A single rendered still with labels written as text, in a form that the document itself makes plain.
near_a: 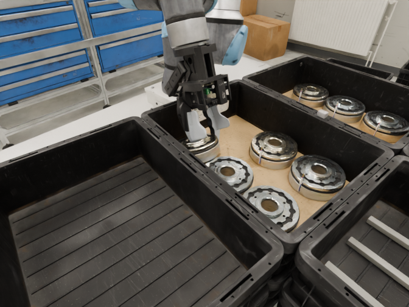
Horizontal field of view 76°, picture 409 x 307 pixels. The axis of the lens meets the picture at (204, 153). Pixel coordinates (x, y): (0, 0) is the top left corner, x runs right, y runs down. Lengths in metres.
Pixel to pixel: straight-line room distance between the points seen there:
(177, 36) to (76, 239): 0.39
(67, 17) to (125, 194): 1.90
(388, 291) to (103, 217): 0.46
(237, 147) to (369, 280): 0.35
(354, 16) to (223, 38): 2.94
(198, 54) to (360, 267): 0.44
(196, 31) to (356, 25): 3.24
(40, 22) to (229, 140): 1.83
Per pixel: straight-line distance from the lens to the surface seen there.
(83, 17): 2.35
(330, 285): 0.34
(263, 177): 0.56
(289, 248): 0.36
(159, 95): 0.93
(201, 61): 0.49
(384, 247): 0.54
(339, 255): 0.50
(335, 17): 3.74
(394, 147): 0.58
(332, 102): 0.83
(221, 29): 0.82
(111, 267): 0.46
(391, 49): 3.75
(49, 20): 2.28
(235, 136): 0.67
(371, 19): 3.63
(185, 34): 0.50
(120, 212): 0.52
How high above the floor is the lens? 1.22
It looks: 40 degrees down
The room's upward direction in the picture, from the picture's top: straight up
